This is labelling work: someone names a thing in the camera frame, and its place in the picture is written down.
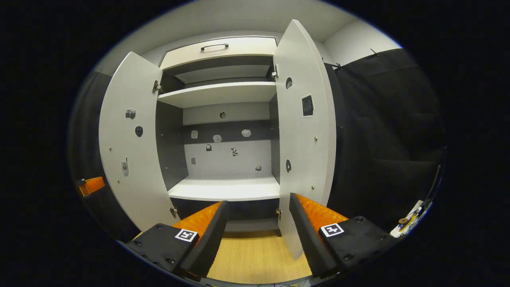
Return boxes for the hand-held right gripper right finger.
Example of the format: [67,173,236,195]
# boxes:
[289,193,399,278]

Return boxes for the grey cabinet drawer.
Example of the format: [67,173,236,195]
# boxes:
[159,37,278,70]

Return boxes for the black backdrop cloth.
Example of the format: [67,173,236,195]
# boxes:
[68,48,447,244]

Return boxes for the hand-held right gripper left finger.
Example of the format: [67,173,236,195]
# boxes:
[126,201,230,281]

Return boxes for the grey cabinet door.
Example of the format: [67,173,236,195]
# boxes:
[273,19,337,259]
[98,51,180,232]

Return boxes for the white tray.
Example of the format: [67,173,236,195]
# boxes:
[390,199,429,238]

